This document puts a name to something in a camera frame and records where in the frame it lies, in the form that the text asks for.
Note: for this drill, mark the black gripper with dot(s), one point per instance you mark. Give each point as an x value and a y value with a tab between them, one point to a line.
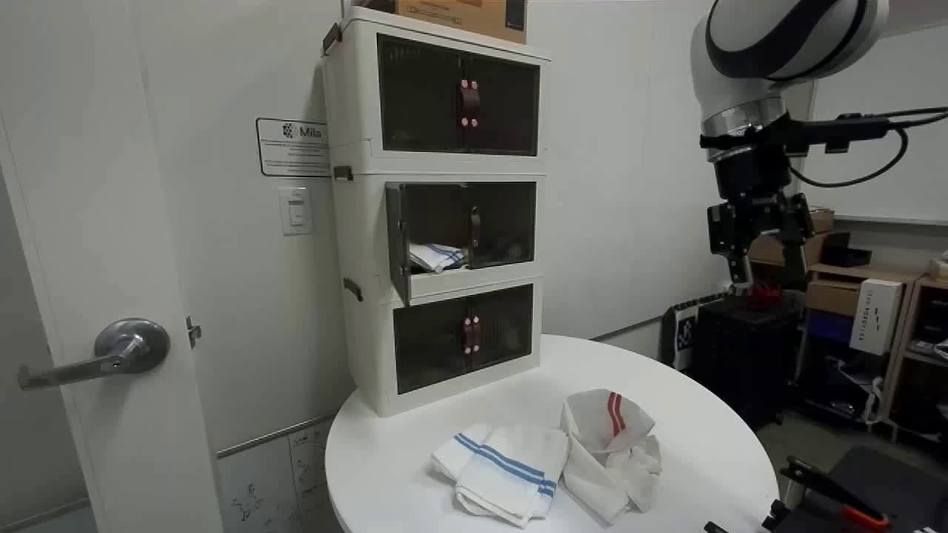
754	186

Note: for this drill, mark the white blue striped towel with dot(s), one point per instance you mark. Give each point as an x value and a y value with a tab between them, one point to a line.
434	254
502	472

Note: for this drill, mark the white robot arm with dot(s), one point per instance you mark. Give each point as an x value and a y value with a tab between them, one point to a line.
745	55

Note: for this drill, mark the white red striped towel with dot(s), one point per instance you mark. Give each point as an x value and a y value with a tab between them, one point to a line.
613	454

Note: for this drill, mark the white blue striped towel on table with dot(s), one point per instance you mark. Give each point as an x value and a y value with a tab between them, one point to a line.
502	472

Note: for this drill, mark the white stacked cabinet unit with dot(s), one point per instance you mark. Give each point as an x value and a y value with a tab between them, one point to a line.
434	136

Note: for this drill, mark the brown cardboard box on cabinet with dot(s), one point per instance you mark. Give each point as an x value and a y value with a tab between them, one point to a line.
502	18

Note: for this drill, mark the black cube stand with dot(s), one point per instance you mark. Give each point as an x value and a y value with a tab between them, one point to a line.
745	352

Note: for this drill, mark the white box on shelf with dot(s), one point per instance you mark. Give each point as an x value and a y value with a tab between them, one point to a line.
873	315

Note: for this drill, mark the wooden shelf unit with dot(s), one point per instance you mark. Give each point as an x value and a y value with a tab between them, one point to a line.
899	395

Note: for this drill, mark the red black tool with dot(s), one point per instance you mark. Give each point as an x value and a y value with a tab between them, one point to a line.
851	511

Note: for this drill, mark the white light switch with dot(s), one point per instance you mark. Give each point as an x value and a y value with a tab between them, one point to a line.
296	212

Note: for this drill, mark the white wall sign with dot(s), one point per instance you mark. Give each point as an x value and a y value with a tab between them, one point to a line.
291	149

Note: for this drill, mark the silver door lever handle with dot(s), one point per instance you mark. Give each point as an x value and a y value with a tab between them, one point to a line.
124	346

